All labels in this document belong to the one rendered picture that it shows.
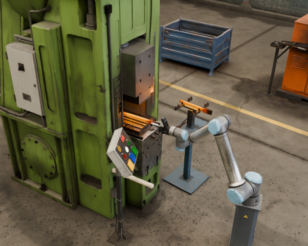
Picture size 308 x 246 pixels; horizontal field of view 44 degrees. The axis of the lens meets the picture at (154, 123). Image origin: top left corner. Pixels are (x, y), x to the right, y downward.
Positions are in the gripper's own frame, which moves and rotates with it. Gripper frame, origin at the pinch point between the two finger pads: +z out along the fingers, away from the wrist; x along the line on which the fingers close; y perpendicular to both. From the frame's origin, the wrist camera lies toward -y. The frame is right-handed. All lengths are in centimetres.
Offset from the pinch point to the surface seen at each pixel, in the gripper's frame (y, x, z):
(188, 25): 46, 423, 175
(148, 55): -64, 3, 8
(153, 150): 36.7, 5.5, 0.6
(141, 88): -37.0, -8.7, 7.8
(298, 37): -1, 338, -54
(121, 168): 3, -71, -15
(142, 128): 6.1, -6.7, 7.0
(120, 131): -14, -48, 3
